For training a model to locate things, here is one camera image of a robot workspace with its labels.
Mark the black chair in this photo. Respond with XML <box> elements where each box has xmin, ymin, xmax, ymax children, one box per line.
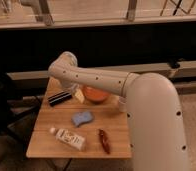
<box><xmin>0</xmin><ymin>71</ymin><xmax>44</xmax><ymax>158</ymax></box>

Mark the translucent plastic cup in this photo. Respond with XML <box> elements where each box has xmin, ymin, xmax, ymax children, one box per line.
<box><xmin>117</xmin><ymin>97</ymin><xmax>127</xmax><ymax>112</ymax></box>

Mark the wooden folding table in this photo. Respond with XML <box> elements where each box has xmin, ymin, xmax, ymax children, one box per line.
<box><xmin>26</xmin><ymin>78</ymin><xmax>131</xmax><ymax>158</ymax></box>

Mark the white tube with label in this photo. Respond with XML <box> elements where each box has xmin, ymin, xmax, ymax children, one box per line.
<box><xmin>49</xmin><ymin>127</ymin><xmax>86</xmax><ymax>151</ymax></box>

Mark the black striped eraser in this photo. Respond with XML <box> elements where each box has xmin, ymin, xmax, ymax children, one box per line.
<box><xmin>48</xmin><ymin>91</ymin><xmax>72</xmax><ymax>106</ymax></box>

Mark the orange ceramic bowl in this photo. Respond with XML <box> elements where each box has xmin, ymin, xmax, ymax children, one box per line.
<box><xmin>82</xmin><ymin>86</ymin><xmax>109</xmax><ymax>103</ymax></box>

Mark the dark red chili pepper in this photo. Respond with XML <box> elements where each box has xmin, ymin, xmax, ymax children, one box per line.
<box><xmin>99</xmin><ymin>129</ymin><xmax>111</xmax><ymax>154</ymax></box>

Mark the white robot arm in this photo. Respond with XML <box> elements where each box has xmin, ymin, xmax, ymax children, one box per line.
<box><xmin>48</xmin><ymin>51</ymin><xmax>190</xmax><ymax>171</ymax></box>

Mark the blue sponge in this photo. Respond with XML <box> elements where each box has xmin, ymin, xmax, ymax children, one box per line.
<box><xmin>72</xmin><ymin>111</ymin><xmax>93</xmax><ymax>127</ymax></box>

